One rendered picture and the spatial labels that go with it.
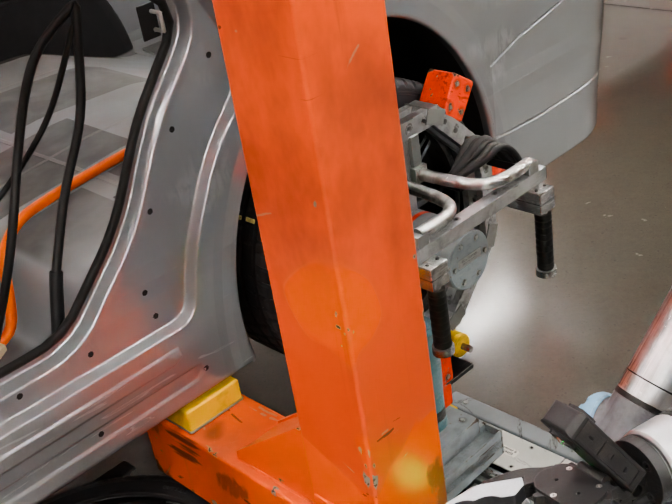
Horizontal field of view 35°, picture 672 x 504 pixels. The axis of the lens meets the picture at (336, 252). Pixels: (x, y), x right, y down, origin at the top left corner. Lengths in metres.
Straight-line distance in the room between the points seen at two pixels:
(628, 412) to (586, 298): 2.37
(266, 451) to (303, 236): 0.57
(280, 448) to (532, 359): 1.57
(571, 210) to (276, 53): 2.88
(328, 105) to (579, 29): 1.48
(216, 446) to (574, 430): 1.18
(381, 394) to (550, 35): 1.30
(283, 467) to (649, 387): 0.85
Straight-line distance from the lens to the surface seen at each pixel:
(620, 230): 3.97
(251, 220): 2.10
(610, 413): 1.24
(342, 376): 1.55
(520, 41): 2.55
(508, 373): 3.25
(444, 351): 2.04
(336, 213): 1.40
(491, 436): 2.80
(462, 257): 2.13
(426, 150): 2.36
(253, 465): 1.98
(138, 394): 1.97
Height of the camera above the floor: 1.93
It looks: 29 degrees down
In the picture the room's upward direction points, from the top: 10 degrees counter-clockwise
